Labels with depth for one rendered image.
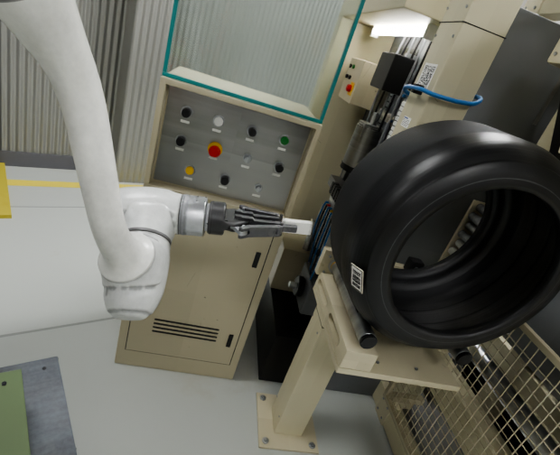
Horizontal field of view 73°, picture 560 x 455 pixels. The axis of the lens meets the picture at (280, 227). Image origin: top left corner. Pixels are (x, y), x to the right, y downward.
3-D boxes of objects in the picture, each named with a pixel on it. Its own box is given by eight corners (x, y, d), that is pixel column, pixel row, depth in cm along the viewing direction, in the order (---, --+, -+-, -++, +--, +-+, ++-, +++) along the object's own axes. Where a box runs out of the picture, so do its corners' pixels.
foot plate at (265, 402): (256, 393, 181) (256, 390, 180) (308, 400, 186) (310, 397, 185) (258, 448, 157) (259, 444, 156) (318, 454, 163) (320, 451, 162)
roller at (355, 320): (331, 272, 125) (329, 261, 123) (344, 269, 125) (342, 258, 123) (360, 351, 94) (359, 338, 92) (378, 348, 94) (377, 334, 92)
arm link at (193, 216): (185, 187, 86) (211, 190, 87) (183, 223, 90) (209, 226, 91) (179, 204, 78) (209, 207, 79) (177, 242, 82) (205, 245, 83)
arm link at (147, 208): (184, 208, 91) (176, 256, 84) (116, 200, 89) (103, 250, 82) (183, 181, 82) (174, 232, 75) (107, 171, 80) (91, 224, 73)
